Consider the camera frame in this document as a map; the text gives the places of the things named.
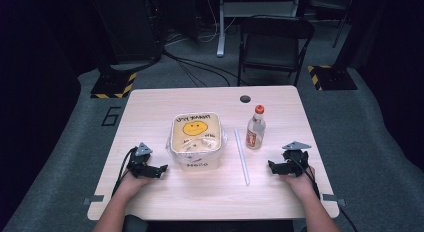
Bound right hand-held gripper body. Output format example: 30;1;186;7
281;140;313;176

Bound white straw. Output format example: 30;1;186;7
233;128;251;187

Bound clear bottle with orange cap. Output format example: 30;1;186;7
245;104;267;150

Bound cream smiley face trash bin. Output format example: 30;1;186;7
169;111;224;172

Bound person's left hand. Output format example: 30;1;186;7
117;171;155;197

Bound person's right hand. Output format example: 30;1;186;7
279;165;316;199

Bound person's dark clothing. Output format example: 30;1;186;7
122;214;295;232

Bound black yellow striped stand base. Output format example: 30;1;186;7
306;64;359;92
90;65;138;100

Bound black folding chair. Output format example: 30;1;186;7
236;14;316;88

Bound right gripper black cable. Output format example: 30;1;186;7
288;154;360;232

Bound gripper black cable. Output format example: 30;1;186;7
111;146;138;197
288;154;360;232

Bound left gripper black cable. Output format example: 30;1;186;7
111;146;138;197

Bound grey metal table bracket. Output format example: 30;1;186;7
321;193;348;207

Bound black floor cables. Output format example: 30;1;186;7
162;47;250;88

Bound white floor cables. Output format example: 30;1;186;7
165;0;238;46

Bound white desk frame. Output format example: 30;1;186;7
216;0;303;58

